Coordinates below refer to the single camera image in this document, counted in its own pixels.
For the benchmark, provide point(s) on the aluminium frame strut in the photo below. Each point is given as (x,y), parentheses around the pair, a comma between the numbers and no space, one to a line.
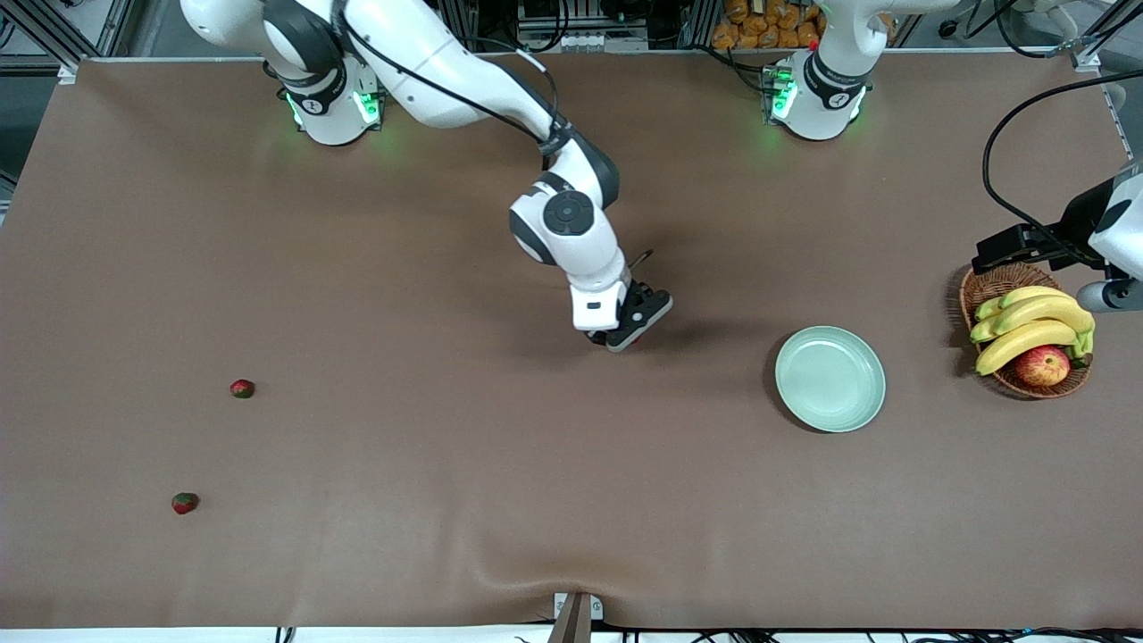
(1094,40)
(58,40)

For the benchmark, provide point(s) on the small greenish banana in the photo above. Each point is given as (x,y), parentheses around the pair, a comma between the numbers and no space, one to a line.
(988,309)
(982,330)

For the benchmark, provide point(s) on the grey metal mounting bracket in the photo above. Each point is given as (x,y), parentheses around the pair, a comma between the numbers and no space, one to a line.
(573,621)

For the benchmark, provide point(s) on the brown table cover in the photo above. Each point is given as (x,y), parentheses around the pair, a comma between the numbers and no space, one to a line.
(571,446)

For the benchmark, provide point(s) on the pale green plate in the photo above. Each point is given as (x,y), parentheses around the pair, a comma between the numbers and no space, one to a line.
(830,379)

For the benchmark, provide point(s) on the brown wicker basket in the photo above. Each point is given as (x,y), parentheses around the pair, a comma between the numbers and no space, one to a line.
(996,281)

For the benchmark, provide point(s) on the red apple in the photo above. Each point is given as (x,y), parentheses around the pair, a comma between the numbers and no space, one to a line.
(1042,366)

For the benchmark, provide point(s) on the yellow banana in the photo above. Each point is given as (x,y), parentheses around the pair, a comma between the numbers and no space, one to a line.
(1031,295)
(1049,310)
(1018,344)

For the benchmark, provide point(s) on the orange snack packets pile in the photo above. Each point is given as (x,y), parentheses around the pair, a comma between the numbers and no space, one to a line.
(768,22)

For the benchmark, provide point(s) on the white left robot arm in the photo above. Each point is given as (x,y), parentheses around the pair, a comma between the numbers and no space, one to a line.
(821,107)

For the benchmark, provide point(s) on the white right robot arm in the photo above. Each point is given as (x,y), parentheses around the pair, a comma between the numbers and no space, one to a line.
(571,241)

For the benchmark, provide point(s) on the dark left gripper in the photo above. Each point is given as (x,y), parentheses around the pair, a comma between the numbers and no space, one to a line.
(1077,222)

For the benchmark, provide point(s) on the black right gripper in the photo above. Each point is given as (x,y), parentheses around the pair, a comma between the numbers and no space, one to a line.
(598,338)

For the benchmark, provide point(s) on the white power strip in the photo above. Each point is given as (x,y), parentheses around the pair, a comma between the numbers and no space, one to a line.
(598,43)

